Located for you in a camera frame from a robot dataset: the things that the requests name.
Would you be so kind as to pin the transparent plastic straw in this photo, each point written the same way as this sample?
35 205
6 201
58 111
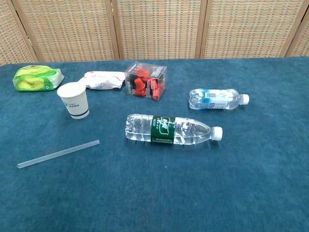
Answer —
58 153

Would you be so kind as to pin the white paper cup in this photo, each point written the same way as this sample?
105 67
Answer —
74 101

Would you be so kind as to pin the green label water bottle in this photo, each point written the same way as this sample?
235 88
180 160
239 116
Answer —
164 131

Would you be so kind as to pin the clear box of red caps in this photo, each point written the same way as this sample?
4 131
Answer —
145 82

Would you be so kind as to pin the white pink tissue pack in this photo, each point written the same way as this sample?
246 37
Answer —
103 81

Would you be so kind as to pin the blue label water bottle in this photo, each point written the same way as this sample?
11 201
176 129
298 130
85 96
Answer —
214 99

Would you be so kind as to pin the blue table cloth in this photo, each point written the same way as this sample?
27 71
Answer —
154 181

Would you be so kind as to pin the woven rattan folding screen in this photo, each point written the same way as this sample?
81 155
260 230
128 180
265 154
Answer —
154 26

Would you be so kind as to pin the green tissue pack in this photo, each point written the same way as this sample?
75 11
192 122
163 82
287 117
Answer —
36 78

